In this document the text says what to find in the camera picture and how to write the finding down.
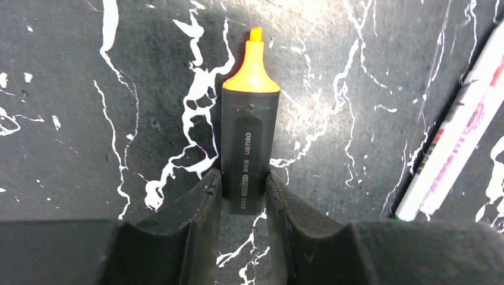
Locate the black orange highlighter pen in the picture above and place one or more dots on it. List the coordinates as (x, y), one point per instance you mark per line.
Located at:
(250, 101)

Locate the white green pen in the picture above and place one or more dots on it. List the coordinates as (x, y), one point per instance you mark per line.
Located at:
(475, 84)

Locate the pink white pen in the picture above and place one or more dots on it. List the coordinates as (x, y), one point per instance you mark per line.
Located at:
(472, 134)

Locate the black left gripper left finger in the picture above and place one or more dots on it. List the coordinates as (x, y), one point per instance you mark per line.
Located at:
(177, 245)

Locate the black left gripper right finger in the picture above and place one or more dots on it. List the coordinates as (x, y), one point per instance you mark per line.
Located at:
(308, 247)

